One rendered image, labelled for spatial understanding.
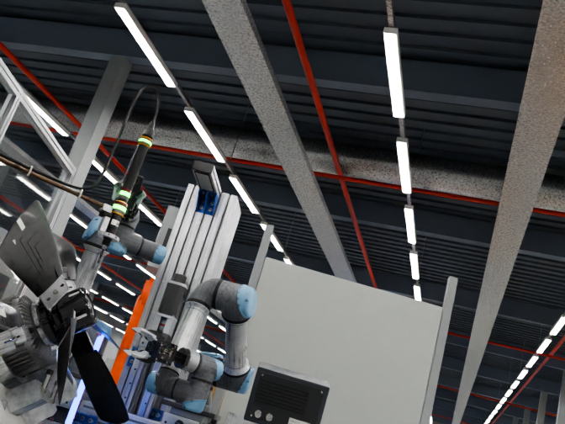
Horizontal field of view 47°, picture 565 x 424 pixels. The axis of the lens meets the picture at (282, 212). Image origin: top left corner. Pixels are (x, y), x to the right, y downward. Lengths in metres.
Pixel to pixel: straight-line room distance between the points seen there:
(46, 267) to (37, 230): 0.11
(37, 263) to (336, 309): 2.34
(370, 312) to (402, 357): 0.31
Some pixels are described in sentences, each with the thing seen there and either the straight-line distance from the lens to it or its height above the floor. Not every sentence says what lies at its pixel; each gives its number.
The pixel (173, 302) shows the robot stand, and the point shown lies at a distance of 2.93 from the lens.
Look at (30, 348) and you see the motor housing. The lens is 1.97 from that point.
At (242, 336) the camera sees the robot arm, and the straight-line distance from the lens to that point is 2.57.
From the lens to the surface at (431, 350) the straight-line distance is 3.97.
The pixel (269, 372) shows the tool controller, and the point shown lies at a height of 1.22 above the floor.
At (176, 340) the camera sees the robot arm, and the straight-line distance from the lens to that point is 2.41.
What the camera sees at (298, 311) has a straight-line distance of 3.87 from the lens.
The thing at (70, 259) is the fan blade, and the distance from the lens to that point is 2.19.
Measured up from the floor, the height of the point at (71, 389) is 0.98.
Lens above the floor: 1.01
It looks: 19 degrees up
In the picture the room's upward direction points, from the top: 17 degrees clockwise
